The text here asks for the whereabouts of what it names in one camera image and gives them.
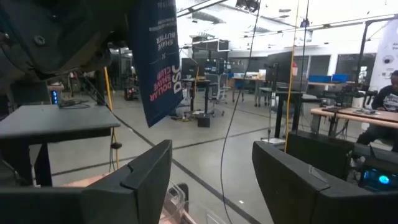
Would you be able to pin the black standing desk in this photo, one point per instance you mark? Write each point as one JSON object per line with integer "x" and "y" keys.
{"x": 199, "y": 82}

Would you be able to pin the black work table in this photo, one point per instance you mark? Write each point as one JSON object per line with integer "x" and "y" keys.
{"x": 289, "y": 93}

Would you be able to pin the white poster banner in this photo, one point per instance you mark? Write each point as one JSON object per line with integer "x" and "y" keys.
{"x": 387, "y": 53}

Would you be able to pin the black device with blue lights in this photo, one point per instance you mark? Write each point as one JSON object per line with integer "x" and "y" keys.
{"x": 55, "y": 97}

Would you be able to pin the black computer with blue light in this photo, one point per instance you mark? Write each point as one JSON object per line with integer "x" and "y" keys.
{"x": 382, "y": 168}

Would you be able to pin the black equipment case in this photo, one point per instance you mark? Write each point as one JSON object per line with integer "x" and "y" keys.
{"x": 323, "y": 152}

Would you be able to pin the clear plastic bin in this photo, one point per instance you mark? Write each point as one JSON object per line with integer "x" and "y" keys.
{"x": 175, "y": 199}

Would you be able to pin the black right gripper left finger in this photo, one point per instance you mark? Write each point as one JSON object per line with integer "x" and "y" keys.
{"x": 146, "y": 186}

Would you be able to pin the grey office chair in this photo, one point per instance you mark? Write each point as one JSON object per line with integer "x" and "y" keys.
{"x": 219, "y": 87}

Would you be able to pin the light wooden work table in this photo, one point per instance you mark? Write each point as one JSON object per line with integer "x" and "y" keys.
{"x": 357, "y": 116}

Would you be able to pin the blue storage bin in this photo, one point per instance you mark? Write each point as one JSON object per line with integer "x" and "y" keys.
{"x": 320, "y": 78}
{"x": 339, "y": 77}

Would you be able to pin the black floor box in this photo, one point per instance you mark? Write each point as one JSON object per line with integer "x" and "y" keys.
{"x": 203, "y": 121}

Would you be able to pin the person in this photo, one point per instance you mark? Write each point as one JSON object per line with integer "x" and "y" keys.
{"x": 387, "y": 99}

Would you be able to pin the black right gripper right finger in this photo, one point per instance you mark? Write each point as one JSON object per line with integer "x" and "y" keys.
{"x": 286, "y": 186}

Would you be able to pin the navy shave butter tube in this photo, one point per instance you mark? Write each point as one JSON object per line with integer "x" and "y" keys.
{"x": 155, "y": 62}

